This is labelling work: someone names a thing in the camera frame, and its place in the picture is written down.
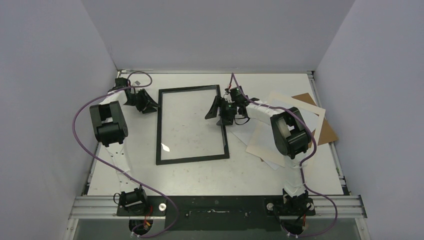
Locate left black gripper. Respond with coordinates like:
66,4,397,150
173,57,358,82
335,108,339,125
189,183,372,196
124,90,159,114

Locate white photo paper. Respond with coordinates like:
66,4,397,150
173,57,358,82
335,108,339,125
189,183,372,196
230,107,325,167

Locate cream mat board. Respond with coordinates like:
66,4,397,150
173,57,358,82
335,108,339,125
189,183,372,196
246,91,326,168

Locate black picture frame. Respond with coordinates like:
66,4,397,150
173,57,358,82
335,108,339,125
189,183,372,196
155,84,230,166

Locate brown cardboard backing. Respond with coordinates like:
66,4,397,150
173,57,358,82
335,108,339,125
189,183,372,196
259,92,340,163

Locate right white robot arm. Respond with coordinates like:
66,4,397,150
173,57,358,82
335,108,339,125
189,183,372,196
204,87,314,217

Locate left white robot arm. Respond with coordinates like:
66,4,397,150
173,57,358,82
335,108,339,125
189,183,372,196
89,77,159,216

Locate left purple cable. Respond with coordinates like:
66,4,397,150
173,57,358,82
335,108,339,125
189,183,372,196
72,70,180,239

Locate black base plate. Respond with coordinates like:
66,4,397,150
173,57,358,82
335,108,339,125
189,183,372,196
116,195,316,235

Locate aluminium front rail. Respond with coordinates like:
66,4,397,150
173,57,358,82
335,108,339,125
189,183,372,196
69,195,367,221

